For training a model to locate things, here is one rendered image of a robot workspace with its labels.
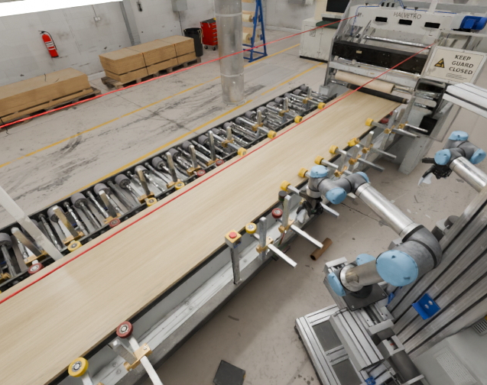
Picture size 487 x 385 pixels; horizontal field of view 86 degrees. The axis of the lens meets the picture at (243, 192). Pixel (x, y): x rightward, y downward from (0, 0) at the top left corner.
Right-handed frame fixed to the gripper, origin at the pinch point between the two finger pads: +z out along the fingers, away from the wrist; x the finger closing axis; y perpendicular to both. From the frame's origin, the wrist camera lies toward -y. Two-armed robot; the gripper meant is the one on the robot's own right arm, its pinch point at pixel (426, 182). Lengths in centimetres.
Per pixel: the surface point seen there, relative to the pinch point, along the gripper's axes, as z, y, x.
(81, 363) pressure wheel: 41, 18, -215
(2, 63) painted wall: 52, -645, -444
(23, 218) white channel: 4, -59, -239
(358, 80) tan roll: 26, -214, 117
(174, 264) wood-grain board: 42, -24, -162
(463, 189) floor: 132, -68, 206
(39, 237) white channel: 21, -59, -239
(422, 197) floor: 132, -75, 145
